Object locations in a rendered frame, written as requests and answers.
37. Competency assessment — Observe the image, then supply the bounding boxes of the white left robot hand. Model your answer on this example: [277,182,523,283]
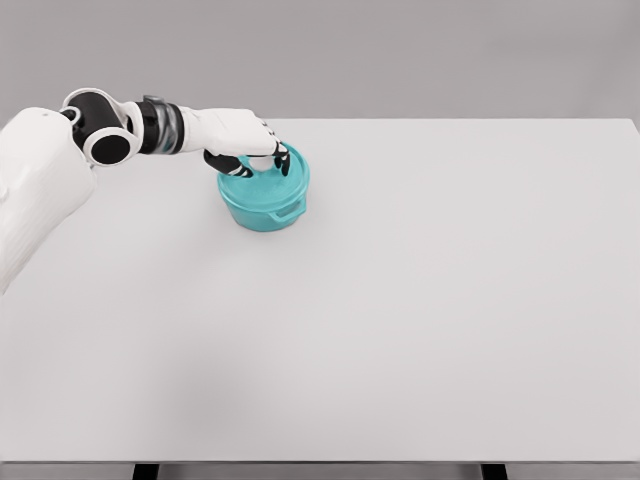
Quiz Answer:
[197,108,292,180]

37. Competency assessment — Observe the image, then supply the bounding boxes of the teal pot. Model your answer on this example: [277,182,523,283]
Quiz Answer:
[218,168,312,234]

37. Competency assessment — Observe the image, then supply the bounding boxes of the teal pot lid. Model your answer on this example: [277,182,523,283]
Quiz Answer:
[216,141,310,214]

